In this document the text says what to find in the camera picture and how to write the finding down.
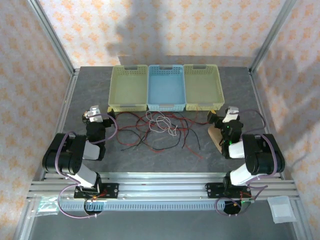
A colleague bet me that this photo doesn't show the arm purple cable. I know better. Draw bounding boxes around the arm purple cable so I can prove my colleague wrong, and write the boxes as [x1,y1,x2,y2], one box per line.
[53,113,118,219]
[216,108,277,217]

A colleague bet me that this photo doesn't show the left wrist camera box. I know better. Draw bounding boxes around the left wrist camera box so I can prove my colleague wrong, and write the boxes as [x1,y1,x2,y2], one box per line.
[85,105,104,124]

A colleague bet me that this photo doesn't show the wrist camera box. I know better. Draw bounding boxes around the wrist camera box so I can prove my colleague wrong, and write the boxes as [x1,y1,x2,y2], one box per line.
[85,105,104,124]
[223,105,240,124]

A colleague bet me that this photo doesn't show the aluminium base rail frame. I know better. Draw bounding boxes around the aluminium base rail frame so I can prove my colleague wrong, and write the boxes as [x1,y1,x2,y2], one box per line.
[26,171,300,201]

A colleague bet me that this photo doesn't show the black thin cable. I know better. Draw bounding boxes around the black thin cable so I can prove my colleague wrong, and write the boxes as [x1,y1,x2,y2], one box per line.
[112,113,201,151]
[136,114,191,150]
[120,119,182,152]

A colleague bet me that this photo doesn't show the blue plastic basket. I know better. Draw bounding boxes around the blue plastic basket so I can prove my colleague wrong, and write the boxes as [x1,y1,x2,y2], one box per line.
[146,64,187,112]

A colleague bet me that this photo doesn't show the grey slotted cable duct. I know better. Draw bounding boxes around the grey slotted cable duct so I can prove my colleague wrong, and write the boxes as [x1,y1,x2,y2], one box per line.
[59,201,251,211]

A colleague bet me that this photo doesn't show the oval wooden block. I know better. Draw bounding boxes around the oval wooden block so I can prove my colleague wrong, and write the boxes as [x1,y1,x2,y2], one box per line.
[207,124,230,154]

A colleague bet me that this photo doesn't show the yellow plastic basket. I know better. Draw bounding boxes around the yellow plastic basket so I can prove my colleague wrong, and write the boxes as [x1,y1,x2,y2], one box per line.
[107,64,149,113]
[183,63,225,112]

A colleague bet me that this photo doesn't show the clear plastic bag green contents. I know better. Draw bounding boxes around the clear plastic bag green contents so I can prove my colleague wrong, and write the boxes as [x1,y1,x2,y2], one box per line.
[34,196,61,216]

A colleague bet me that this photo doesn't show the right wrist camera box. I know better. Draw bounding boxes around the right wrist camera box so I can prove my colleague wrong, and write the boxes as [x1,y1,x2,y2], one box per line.
[223,105,240,124]

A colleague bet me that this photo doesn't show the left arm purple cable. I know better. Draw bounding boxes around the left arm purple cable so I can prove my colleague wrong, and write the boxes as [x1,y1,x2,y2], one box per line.
[53,113,118,219]

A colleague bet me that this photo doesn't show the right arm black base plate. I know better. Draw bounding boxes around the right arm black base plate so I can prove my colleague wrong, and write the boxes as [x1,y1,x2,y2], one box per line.
[204,182,252,200]

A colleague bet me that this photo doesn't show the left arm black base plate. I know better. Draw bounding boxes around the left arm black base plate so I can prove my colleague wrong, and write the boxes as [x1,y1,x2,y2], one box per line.
[73,183,120,200]

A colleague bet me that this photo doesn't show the aluminium lower frame bar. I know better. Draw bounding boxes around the aluminium lower frame bar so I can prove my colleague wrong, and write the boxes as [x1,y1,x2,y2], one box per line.
[13,199,37,240]
[293,199,315,240]

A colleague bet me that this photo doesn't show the aluminium table side rail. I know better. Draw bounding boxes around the aluminium table side rail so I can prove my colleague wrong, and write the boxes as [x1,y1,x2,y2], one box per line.
[248,68,285,180]
[41,68,80,181]

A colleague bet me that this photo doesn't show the red base power wire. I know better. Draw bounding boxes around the red base power wire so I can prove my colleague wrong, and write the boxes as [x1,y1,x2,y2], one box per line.
[91,188,109,201]
[238,190,253,201]

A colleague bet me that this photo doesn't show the white plastic bag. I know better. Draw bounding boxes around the white plastic bag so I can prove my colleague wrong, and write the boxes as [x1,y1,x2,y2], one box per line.
[266,196,298,225]

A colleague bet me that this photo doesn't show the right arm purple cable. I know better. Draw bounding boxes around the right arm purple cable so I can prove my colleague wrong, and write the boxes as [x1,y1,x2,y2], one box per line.
[216,108,277,217]

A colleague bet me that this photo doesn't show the aluminium corner post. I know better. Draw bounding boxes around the aluminium corner post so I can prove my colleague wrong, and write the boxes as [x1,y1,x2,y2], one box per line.
[249,0,299,74]
[26,0,76,74]

